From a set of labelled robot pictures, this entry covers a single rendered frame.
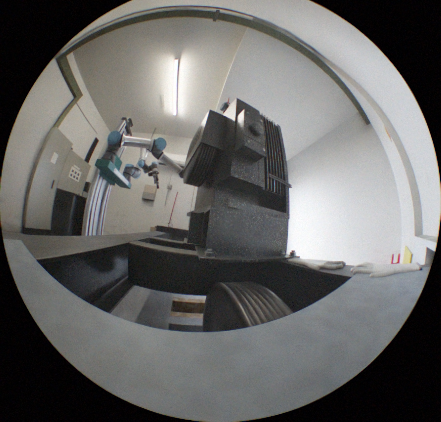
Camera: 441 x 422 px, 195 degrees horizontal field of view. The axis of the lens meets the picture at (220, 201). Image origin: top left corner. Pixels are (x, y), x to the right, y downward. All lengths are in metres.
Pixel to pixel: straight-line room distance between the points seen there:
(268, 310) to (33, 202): 2.88
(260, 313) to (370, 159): 2.60
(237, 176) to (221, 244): 0.29
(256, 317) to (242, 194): 0.61
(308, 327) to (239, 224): 0.46
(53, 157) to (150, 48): 2.25
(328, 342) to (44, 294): 0.27
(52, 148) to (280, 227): 3.13
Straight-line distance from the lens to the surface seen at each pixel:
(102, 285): 0.61
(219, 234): 0.51
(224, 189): 0.67
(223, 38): 2.13
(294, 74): 2.34
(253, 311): 0.27
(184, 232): 1.62
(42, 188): 2.84
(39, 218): 2.90
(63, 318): 0.16
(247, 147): 0.57
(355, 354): 0.16
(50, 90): 3.17
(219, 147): 0.72
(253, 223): 0.56
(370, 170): 2.60
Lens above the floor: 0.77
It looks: 13 degrees up
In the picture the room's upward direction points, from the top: 6 degrees clockwise
